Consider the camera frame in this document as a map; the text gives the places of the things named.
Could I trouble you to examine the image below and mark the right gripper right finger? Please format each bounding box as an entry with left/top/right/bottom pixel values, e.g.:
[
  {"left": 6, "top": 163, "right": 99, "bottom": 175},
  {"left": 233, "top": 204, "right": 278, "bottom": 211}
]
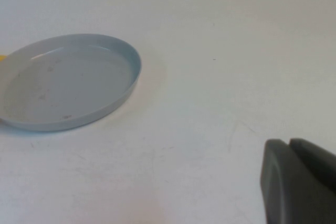
[{"left": 290, "top": 137, "right": 336, "bottom": 187}]

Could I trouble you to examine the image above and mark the grey-blue round plate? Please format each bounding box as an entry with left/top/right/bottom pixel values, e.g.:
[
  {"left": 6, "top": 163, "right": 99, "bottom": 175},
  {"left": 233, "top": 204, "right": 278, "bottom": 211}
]
[{"left": 0, "top": 33, "right": 142, "bottom": 132}]

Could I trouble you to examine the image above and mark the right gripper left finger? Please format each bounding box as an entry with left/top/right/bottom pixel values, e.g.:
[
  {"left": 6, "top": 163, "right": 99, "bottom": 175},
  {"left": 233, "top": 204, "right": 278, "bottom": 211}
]
[{"left": 259, "top": 138, "right": 336, "bottom": 224}]

